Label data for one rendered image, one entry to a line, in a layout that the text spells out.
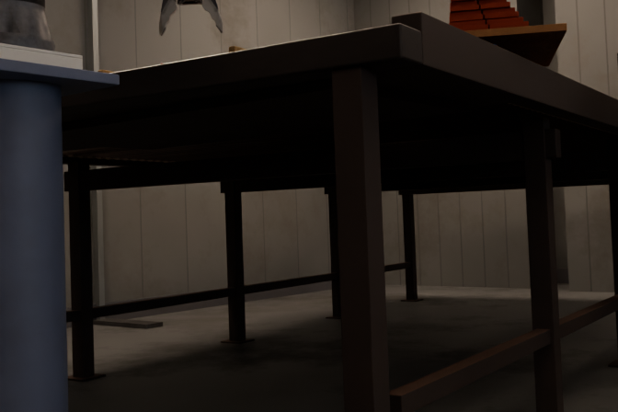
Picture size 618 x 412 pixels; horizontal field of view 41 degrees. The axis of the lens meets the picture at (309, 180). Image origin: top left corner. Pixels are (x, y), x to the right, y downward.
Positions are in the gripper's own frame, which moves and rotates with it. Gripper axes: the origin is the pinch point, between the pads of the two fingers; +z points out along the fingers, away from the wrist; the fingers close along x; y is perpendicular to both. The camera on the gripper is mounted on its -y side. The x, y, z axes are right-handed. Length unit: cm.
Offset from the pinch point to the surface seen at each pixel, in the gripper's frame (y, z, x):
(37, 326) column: -65, 57, 21
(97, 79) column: -57, 15, 10
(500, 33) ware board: -3, 4, -75
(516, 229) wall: 440, 103, -192
